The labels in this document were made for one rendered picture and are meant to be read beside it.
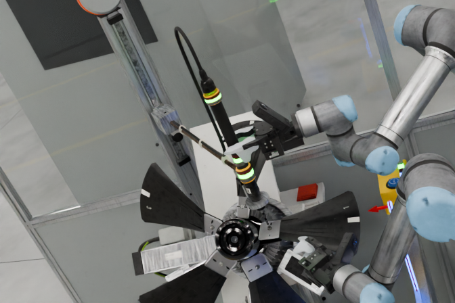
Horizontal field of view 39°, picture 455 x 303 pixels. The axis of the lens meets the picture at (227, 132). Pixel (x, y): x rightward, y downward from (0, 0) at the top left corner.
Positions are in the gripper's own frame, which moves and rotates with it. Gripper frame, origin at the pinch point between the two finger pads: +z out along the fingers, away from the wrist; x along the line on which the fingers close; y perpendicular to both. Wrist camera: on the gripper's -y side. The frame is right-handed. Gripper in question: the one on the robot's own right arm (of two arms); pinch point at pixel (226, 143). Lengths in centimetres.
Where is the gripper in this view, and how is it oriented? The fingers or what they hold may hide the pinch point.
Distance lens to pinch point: 175.2
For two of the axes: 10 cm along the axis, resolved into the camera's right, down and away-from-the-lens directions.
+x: -0.5, -4.6, 8.9
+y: 3.5, 8.2, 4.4
